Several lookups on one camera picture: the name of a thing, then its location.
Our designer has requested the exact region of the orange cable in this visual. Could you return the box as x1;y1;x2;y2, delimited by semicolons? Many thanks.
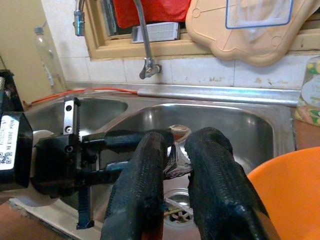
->
23;87;138;106

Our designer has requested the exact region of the chrome sink faucet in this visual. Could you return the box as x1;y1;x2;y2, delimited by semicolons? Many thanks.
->
133;0;162;80

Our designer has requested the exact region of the stainless steel double sink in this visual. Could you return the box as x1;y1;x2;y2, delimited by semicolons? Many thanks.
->
23;83;301;240

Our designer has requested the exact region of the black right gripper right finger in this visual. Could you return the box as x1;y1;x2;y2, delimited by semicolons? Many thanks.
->
184;126;281;240

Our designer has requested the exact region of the silver water tap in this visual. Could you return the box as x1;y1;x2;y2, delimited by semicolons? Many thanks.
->
73;0;86;37

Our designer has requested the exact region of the soap dispenser bottle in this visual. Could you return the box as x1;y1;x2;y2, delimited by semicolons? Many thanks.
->
294;56;320;127

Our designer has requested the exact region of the red cloth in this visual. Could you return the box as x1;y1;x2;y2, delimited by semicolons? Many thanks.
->
112;0;192;30

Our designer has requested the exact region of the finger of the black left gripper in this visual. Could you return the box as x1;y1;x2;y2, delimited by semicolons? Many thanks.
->
98;161;131;186
82;128;175;154

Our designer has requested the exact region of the round sink drain strainer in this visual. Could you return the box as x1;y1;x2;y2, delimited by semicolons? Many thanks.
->
163;188;197;223

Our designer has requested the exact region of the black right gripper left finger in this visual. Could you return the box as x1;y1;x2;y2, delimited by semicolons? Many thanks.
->
101;131;176;240

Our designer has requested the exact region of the white ribbed filter box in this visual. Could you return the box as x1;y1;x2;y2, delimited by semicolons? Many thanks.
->
131;21;181;44

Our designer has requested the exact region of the beige window frame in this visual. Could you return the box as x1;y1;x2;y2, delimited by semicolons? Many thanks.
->
83;0;320;60

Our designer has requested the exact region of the orange plastic plate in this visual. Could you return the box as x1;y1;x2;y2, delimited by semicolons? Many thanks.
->
247;146;320;240

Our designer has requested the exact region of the beige plastic cutting board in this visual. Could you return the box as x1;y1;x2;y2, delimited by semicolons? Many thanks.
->
185;0;320;67

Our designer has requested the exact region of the clear plastic bottle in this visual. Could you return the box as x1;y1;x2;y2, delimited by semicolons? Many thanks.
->
33;24;67;93

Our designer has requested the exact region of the clear blue-edged plastic bag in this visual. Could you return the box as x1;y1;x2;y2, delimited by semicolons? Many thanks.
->
224;0;295;30

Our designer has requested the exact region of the metal spoon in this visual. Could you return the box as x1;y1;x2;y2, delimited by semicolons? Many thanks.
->
163;124;193;180

